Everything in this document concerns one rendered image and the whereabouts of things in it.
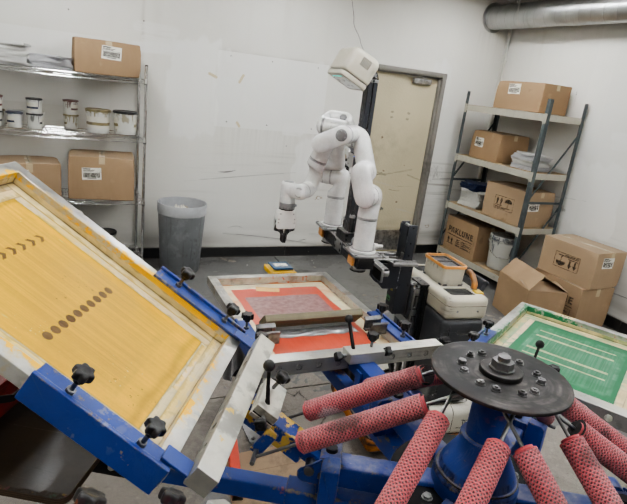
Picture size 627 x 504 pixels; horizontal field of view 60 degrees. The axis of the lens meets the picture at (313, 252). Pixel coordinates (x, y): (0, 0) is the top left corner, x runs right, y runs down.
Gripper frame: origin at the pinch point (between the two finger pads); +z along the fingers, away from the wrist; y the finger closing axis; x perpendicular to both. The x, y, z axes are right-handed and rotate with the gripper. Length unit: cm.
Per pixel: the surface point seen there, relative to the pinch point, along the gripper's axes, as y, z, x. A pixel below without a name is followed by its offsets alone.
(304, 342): 19, 15, 78
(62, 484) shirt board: 99, 16, 130
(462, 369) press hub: 21, -20, 160
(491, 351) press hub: 7, -20, 153
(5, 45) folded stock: 139, -74, -253
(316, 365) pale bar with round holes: 25, 10, 102
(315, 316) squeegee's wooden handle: 12, 9, 71
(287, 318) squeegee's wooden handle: 24, 9, 71
